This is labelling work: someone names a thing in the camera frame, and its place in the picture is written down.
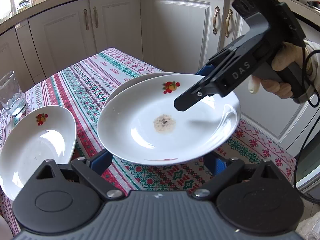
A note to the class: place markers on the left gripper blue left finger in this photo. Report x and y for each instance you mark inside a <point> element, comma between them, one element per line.
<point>100,162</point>

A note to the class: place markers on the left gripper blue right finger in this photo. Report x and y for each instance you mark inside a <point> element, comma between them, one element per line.
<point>214,163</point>

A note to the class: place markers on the right hand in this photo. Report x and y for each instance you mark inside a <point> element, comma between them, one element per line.
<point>289,54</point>

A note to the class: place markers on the white kitchen cabinets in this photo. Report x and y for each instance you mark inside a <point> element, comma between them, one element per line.
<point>173,35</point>

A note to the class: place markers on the white plate with food stain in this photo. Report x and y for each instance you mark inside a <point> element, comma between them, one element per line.
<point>141,124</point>

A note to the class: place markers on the patterned red green tablecloth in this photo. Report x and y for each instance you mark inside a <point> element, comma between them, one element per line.
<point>85,87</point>

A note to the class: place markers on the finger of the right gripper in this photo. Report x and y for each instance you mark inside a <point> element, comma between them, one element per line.
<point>206,70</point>
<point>193,95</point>

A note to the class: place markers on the white plate with fruit print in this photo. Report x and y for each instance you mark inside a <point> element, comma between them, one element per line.
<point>47,133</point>

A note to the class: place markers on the clear glass mug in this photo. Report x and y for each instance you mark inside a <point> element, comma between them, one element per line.
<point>12,97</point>

